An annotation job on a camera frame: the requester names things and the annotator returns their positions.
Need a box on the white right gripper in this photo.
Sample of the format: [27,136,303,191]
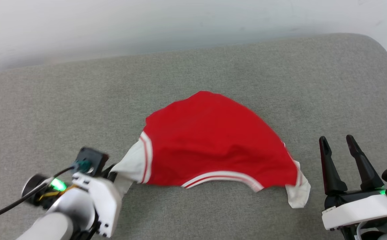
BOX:
[319,135,387,230]

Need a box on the teal cable connector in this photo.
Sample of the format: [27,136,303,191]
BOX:
[73,160,92,174]

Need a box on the thin black cable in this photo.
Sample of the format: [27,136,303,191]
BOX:
[0,166,76,224]

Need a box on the grey fabric sofa cushion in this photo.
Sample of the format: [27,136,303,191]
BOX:
[0,33,387,240]

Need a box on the red white sports shirt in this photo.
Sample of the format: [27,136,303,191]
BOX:
[109,91,311,209]

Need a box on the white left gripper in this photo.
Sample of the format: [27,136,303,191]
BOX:
[73,163,122,238]

